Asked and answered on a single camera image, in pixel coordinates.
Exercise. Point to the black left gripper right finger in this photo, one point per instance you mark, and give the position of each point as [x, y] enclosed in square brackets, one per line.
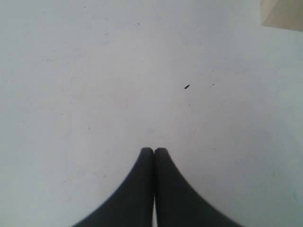
[177, 203]

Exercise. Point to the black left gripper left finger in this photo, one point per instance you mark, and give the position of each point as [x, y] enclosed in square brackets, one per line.
[131, 205]

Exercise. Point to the light wooden cube block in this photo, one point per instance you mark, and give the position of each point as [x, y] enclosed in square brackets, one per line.
[284, 14]

